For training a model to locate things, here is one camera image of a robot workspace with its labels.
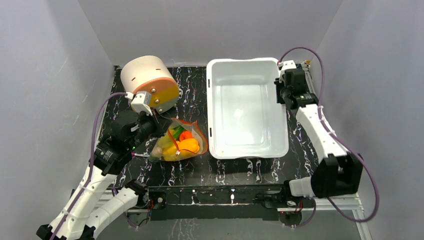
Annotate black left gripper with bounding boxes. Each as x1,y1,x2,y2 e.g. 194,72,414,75
128,107,173,151

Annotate green chili pepper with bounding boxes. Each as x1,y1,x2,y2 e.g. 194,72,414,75
169,125,185,141

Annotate yellow star fruit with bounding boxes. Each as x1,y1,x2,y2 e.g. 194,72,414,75
156,129,176,149

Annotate clear zip bag orange zipper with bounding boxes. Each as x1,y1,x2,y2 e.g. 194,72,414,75
148,117,209,163

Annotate yellow bell pepper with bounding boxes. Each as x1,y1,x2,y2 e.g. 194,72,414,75
162,145,181,162
177,138,200,159

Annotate white plastic bin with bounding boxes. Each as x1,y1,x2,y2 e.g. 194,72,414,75
206,57,289,160

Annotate orange tomato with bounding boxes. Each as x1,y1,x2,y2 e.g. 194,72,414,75
179,130,193,142

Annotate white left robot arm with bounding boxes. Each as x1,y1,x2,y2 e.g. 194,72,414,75
36,110,173,240

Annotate small pen on table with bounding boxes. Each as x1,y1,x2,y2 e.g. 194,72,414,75
131,152,150,158

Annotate cream orange cylinder container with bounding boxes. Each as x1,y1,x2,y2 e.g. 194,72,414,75
120,55,179,113

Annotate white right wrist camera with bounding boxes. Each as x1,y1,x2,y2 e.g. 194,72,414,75
277,60,297,71

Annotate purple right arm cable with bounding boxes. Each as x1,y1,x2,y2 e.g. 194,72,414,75
278,46,381,223

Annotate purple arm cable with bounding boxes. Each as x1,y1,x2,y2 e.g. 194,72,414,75
278,46,381,223
48,92,128,240

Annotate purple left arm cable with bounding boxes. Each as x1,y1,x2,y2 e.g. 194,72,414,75
48,92,128,240

